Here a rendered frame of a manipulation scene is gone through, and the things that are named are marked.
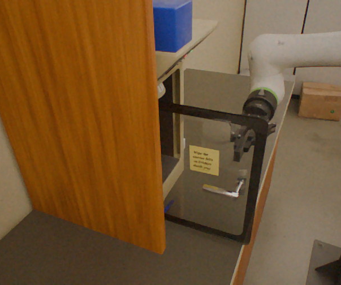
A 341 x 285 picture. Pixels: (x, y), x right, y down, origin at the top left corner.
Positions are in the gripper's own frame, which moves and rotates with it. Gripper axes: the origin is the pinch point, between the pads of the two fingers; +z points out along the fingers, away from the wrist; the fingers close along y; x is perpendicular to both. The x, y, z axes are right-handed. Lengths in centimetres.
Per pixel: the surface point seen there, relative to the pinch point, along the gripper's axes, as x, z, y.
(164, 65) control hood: -20.5, 4.7, -17.6
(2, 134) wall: 5, 12, -69
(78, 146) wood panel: 1.2, 12.7, -39.6
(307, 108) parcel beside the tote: 117, -268, 15
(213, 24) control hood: -23.1, -22.7, -15.3
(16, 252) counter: 34, 29, -58
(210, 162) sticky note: 3.1, 4.3, -6.3
